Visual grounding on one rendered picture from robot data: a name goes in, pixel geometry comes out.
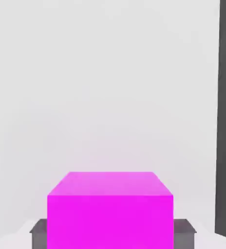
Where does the small magenta cube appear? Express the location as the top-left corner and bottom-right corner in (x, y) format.
(47, 171), (174, 249)

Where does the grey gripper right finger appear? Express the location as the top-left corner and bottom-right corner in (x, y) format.
(173, 218), (210, 249)

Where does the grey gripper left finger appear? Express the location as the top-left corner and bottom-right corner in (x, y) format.
(17, 218), (48, 249)

